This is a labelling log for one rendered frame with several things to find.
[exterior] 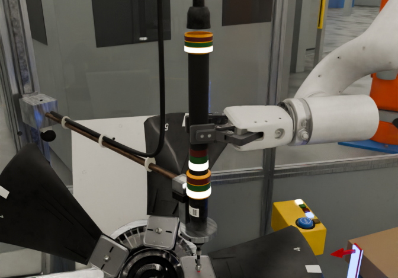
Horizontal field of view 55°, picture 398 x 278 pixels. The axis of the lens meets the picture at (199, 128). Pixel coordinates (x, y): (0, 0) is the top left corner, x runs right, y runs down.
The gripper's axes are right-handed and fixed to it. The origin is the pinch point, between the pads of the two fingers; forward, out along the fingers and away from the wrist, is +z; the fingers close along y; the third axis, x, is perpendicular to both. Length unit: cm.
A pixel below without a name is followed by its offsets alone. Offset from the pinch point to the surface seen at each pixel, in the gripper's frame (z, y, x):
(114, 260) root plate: 15.9, 2.6, -27.3
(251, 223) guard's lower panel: -37, 70, -73
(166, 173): 5.1, 6.2, -11.3
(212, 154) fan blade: -4.9, 9.9, -9.9
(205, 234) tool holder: -0.8, -2.8, -19.6
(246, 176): -34, 70, -50
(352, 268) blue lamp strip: -34.5, -0.1, -35.4
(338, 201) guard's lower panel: -77, 70, -68
